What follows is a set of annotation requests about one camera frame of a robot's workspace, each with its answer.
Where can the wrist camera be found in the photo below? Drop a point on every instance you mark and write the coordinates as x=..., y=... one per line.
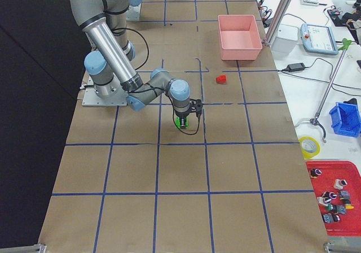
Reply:
x=196, y=106

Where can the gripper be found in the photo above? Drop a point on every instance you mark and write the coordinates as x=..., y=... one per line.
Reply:
x=181, y=116

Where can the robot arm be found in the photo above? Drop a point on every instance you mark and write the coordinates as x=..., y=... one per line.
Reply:
x=104, y=22

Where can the black power adapter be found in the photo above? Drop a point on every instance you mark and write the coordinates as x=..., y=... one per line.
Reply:
x=295, y=67

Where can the blue storage bin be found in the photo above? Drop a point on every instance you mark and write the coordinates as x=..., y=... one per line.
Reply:
x=345, y=118

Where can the teach pendant tablet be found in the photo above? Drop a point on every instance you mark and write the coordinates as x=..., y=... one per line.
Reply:
x=318, y=39

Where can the white square box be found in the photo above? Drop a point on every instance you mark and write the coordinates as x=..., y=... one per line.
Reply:
x=285, y=39

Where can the red parts tray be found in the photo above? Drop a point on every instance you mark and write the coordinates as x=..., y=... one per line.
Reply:
x=337, y=189

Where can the aluminium frame post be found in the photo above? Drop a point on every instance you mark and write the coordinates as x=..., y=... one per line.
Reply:
x=279, y=13

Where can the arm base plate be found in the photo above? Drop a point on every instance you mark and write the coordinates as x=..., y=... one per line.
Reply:
x=133, y=13
x=109, y=95

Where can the yellow tape roll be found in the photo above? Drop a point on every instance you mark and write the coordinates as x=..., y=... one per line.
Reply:
x=309, y=147

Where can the pink plastic box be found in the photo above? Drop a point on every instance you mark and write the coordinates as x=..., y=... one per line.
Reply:
x=239, y=38

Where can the red block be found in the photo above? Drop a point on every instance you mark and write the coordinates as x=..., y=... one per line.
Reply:
x=221, y=79

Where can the green two-stud block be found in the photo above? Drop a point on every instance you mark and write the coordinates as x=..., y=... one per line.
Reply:
x=177, y=122

